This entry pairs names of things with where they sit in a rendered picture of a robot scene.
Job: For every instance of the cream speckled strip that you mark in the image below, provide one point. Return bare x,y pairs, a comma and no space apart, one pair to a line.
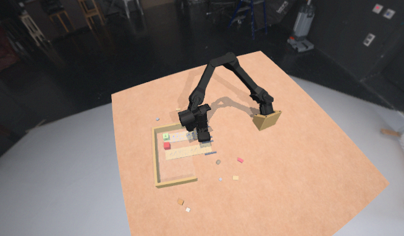
200,149

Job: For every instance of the beige speckled strip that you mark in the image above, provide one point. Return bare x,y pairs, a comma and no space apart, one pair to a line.
192,135

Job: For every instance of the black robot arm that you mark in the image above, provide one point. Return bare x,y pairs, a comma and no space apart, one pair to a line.
229,61

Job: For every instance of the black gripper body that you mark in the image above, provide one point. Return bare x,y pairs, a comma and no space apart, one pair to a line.
203,135

